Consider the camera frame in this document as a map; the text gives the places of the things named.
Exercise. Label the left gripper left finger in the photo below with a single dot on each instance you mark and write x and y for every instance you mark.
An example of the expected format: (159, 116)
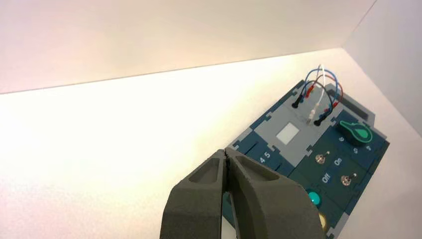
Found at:
(194, 204)

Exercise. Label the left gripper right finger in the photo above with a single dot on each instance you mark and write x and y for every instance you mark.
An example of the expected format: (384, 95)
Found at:
(270, 204)

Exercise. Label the teal push button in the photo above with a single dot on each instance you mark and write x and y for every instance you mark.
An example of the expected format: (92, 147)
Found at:
(314, 198)

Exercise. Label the yellow push button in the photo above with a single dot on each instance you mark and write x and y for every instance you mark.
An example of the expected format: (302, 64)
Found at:
(323, 222)

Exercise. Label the blue grey control panel board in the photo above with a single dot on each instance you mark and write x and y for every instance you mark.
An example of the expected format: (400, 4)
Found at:
(298, 155)

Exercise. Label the white square display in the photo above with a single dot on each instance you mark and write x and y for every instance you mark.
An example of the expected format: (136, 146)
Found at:
(287, 133)

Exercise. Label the green black rotary knob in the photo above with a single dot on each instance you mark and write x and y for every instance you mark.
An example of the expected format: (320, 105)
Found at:
(359, 133)

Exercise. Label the metal toggle switch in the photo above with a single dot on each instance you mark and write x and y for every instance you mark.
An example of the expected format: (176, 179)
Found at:
(345, 180)
(319, 159)

